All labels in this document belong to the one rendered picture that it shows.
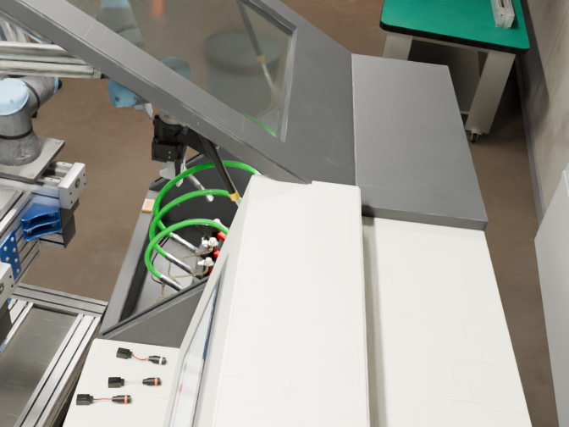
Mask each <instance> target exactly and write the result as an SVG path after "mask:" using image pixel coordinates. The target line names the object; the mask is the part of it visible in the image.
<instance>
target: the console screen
mask: <svg viewBox="0 0 569 427"><path fill-rule="evenodd" d="M228 261H229V253H228V254H227V257H226V259H225V260H224V264H223V266H222V268H221V270H220V272H219V275H218V278H217V280H216V282H215V284H214V287H213V289H212V292H211V294H210V296H209V298H208V300H207V304H206V306H205V308H204V310H203V312H202V316H201V317H200V319H199V322H198V324H197V326H196V329H195V331H194V334H193V336H192V337H191V341H190V343H189V346H188V347H187V349H186V352H185V355H184V357H183V360H182V364H181V368H180V376H179V379H178V384H177V387H176V392H175V395H174V403H173V406H172V411H171V414H170V419H169V423H168V427H198V426H199V422H200V417H201V412H202V403H203V398H204V393H205V389H206V383H207V375H208V370H209V365H210V360H211V356H212V350H213V342H214V336H215V332H216V327H217V322H218V313H219V309H220V303H221V299H222V294H223V288H224V280H225V275H226V270H227V265H228Z"/></svg>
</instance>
